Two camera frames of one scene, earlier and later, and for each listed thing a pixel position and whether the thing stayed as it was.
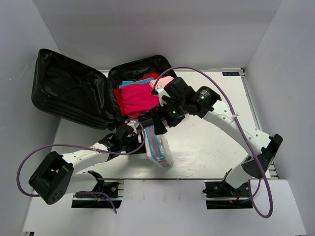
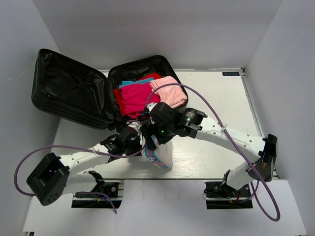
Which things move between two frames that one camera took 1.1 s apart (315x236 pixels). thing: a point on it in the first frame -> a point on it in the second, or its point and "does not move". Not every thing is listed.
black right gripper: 159,128 -> 149,130
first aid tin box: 158,148 does not move
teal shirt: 137,82 does not move
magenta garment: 137,98 does not move
